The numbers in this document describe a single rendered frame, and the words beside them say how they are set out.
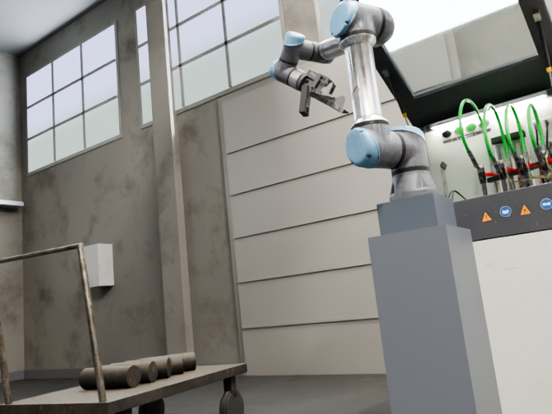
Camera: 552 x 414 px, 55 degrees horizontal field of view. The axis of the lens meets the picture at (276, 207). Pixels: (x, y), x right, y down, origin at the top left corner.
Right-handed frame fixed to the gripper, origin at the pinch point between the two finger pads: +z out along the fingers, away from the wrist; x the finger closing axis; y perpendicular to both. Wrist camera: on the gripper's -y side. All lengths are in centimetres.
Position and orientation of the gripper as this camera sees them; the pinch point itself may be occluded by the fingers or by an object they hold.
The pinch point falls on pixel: (341, 108)
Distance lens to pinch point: 197.2
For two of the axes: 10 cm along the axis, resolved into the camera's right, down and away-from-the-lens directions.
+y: 5.3, -8.5, -0.7
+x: 4.6, 2.1, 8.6
